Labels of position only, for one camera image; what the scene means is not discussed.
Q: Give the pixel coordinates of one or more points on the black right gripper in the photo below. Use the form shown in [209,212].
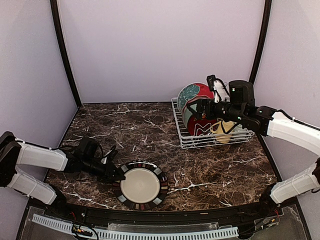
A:
[201,104]

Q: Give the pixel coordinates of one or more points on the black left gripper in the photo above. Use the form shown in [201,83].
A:
[110,169]

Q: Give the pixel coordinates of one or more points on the red teal flower plate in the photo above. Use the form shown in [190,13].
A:
[191,91]

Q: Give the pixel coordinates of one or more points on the striped rim cream plate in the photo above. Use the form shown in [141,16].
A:
[145,186]

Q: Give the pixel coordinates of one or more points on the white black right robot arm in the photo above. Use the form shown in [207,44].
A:
[266,121]

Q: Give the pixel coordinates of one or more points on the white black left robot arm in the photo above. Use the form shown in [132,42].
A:
[68,159]

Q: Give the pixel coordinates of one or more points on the light teal flower plate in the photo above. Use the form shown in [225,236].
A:
[186,118]

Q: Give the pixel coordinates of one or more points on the pink dotted bowl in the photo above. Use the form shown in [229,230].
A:
[186,108]

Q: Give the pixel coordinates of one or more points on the small red flower plate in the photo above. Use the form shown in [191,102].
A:
[196,127]

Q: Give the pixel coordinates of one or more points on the pale yellow mug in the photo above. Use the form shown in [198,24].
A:
[222,131]

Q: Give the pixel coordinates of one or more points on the pale green glass cup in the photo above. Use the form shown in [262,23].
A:
[239,132]

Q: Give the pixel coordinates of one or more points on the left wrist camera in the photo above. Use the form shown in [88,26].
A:
[109,157]

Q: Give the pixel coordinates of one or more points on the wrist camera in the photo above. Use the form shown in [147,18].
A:
[219,89]
[109,157]

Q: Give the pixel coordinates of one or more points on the white wire dish rack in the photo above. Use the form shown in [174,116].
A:
[188,141]

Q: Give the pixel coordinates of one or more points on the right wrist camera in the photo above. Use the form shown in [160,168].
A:
[219,89]

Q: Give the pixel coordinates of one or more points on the white slotted cable duct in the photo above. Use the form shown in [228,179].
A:
[135,232]

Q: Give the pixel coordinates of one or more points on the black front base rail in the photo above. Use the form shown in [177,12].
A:
[92,214]

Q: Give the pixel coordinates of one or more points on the right black frame post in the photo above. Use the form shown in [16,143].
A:
[261,40]

